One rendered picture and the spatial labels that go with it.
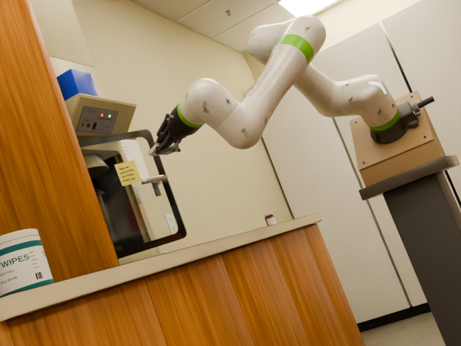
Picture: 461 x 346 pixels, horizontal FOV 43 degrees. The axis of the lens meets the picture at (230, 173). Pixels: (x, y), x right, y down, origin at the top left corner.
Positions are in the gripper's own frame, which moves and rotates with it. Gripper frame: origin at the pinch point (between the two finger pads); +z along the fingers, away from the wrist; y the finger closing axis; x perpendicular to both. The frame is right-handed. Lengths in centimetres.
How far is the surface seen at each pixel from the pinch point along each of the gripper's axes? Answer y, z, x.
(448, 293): -58, -17, -94
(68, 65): 39.3, 18.9, 19.1
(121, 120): 19.1, 18.7, 2.8
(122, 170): -2.3, 12.6, 7.2
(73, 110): 14.6, 5.2, 23.8
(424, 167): -17, -30, -84
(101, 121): 15.8, 13.5, 12.0
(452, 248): -44, -24, -94
